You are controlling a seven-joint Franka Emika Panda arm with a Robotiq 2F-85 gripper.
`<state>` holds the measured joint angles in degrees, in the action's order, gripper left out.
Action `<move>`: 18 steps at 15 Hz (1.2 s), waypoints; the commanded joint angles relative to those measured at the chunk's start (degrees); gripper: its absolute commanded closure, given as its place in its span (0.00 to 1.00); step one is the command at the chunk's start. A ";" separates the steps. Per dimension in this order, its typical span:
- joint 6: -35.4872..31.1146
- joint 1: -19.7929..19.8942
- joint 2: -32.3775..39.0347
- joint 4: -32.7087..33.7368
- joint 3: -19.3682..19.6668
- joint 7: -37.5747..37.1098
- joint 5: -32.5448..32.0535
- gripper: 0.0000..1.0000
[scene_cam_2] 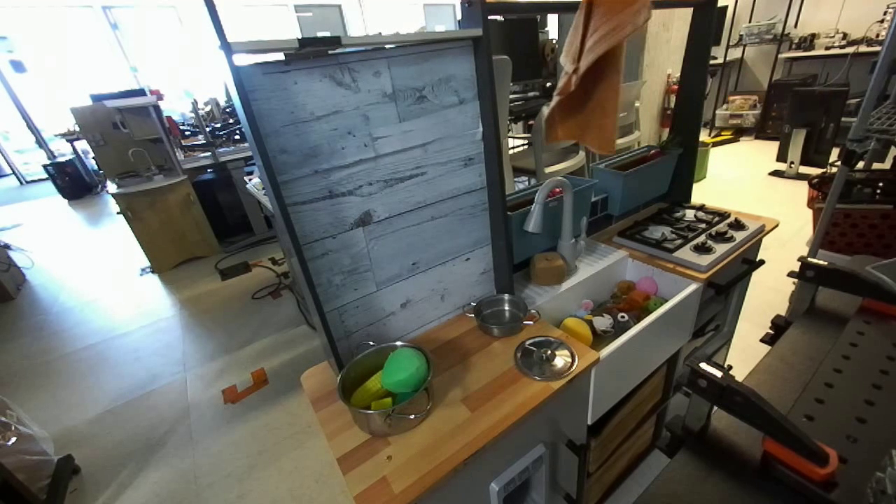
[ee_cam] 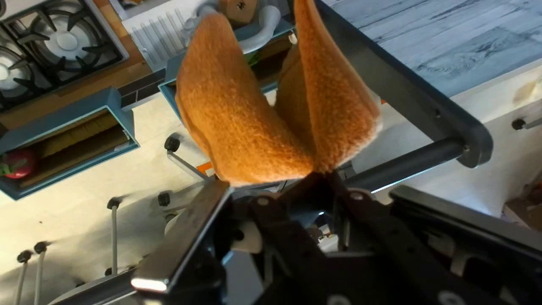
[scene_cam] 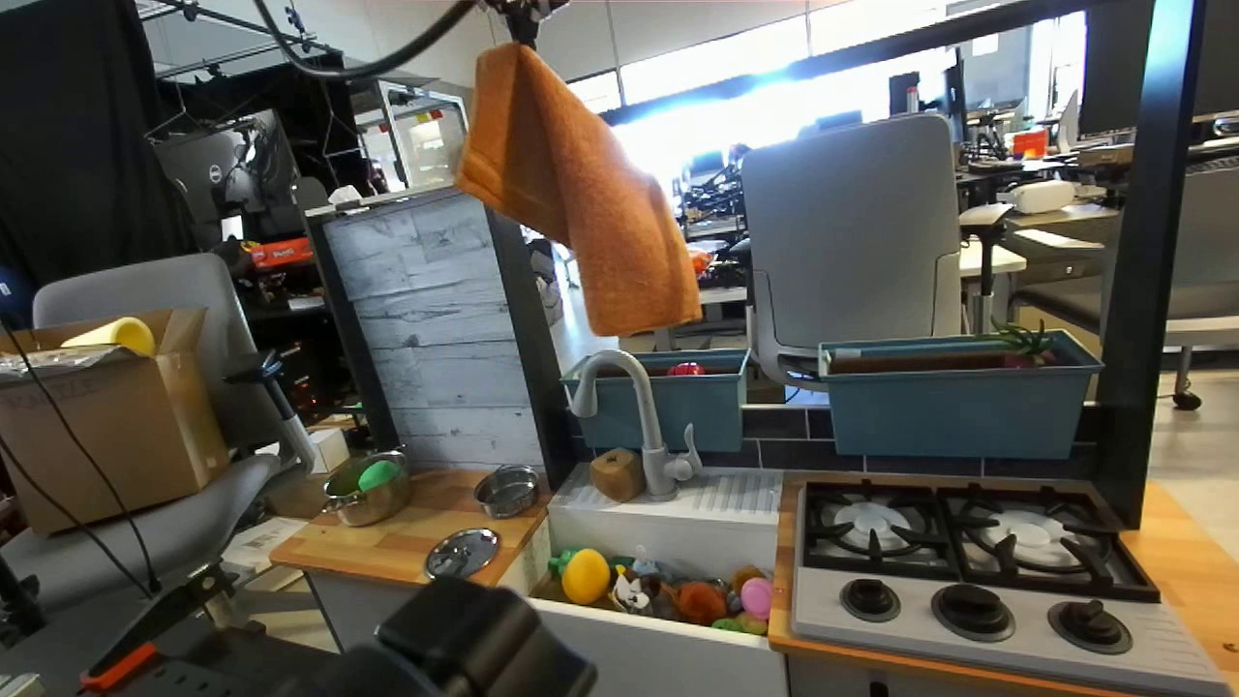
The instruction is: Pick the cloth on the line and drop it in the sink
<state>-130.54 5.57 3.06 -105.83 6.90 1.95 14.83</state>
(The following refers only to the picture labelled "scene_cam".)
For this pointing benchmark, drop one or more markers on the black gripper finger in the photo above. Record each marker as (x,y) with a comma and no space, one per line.
(523,24)

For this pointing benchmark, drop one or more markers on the orange cloth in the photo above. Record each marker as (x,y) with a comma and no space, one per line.
(581,194)

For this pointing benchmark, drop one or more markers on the white sink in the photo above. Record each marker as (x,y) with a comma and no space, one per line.
(668,528)

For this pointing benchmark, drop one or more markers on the toy kitchen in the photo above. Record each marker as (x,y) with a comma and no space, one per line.
(445,319)

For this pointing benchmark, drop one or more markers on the orange box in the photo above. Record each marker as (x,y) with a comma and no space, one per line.
(281,253)

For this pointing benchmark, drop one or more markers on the black monitor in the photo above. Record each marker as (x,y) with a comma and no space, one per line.
(223,174)

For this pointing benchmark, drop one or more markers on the red toy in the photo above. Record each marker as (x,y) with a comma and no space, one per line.
(685,369)

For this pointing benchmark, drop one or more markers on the grey office chair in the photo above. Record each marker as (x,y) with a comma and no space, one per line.
(852,232)
(155,523)

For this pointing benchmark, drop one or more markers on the small teal planter box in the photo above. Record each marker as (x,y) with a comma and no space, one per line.
(658,411)

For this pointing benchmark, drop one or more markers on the grey tap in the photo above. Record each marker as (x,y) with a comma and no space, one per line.
(650,426)

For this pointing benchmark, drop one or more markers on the brown sponge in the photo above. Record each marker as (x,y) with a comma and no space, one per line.
(617,474)

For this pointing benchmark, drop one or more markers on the small steel pot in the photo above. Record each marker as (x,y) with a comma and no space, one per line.
(506,492)

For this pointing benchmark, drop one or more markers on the white box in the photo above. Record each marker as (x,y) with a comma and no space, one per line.
(324,450)

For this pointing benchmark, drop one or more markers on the black curtain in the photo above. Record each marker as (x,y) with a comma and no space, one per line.
(68,145)

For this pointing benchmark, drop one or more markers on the green toy vegetable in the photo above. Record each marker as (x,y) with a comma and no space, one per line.
(377,474)

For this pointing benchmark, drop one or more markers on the yellow foam roll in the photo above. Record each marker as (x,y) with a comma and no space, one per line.
(121,334)

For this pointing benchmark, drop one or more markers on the steel pot lid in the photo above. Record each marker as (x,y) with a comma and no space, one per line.
(462,554)

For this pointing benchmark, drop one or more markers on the green toy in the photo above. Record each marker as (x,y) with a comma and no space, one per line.
(559,563)

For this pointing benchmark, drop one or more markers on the yellow toy ball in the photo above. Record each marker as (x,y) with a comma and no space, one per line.
(586,576)

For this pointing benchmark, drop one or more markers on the grey and white toy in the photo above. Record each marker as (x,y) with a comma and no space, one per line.
(633,590)

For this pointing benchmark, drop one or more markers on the cardboard box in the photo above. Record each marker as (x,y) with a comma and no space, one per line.
(116,436)

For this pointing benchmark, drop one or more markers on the silver foil sheet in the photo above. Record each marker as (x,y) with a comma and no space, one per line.
(53,363)

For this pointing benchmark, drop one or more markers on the large teal planter box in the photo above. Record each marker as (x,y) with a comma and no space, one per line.
(958,411)

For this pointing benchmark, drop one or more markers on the row of monitors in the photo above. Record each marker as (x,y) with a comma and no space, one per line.
(1113,68)

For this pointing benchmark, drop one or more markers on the green toy plant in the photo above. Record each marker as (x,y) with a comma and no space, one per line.
(1026,341)

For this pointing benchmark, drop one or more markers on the orange plush toy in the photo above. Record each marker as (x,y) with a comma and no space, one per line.
(700,602)

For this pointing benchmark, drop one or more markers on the black stove burner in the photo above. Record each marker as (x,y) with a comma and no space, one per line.
(1036,537)
(871,523)

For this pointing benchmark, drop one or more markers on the pink toy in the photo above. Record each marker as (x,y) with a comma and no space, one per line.
(757,598)

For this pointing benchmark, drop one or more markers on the black stove knob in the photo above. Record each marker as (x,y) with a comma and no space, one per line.
(870,598)
(1090,625)
(973,612)

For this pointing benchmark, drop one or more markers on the camera on mount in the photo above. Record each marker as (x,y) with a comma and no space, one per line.
(465,644)

